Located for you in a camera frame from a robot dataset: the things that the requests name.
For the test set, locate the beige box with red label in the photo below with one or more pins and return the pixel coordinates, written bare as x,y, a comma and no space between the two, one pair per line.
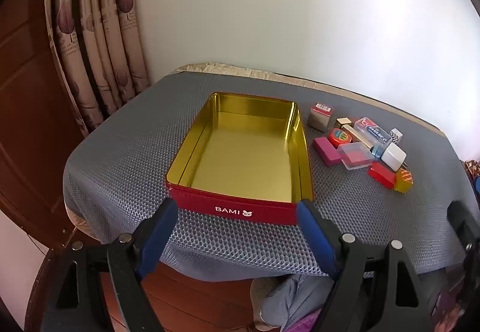
319,121

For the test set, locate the brown floral cushion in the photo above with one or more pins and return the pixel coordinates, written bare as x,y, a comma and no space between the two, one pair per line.
471,167

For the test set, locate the white cube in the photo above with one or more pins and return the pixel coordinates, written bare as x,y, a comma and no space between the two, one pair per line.
393,158

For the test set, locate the orange yellow cube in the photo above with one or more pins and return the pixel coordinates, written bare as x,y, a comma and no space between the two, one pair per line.
404,180

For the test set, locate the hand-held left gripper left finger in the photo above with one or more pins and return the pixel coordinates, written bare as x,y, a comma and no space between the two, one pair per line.
161,230

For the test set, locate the long gold box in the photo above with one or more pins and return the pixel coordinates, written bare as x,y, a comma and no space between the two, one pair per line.
360,136

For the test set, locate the purple pink clothing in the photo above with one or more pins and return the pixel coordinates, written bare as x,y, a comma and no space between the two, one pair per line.
303,322

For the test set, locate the clear box with pink insert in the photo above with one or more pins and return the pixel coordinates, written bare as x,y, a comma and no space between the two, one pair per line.
354,157

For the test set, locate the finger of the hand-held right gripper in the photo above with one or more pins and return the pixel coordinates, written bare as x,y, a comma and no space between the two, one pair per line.
477,187
467,230

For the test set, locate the person's grey trouser leg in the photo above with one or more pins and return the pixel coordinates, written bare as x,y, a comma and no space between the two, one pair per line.
296,298

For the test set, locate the leaf patterned curtain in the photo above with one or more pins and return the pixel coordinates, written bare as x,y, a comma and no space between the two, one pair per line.
97,35

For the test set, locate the clear plastic box blue label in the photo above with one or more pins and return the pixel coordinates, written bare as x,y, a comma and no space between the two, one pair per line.
371,131

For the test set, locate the orange round tape measure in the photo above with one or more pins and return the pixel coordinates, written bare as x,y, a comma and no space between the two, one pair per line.
339,136

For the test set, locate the small white black-striped box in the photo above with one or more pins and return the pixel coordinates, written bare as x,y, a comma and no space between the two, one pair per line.
395,135

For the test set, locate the pink block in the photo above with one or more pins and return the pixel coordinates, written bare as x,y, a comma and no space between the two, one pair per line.
325,150

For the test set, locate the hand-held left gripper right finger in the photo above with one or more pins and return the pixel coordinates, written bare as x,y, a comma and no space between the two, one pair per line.
315,234

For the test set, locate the red block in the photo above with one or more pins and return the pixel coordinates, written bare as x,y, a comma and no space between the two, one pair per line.
381,174

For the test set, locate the red tin box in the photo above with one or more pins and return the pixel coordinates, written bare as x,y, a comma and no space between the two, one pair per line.
232,166

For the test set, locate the small gold cube box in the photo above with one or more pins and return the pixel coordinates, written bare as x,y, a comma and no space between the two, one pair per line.
343,123

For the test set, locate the grey shoe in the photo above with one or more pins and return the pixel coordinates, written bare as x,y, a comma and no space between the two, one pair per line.
258,298

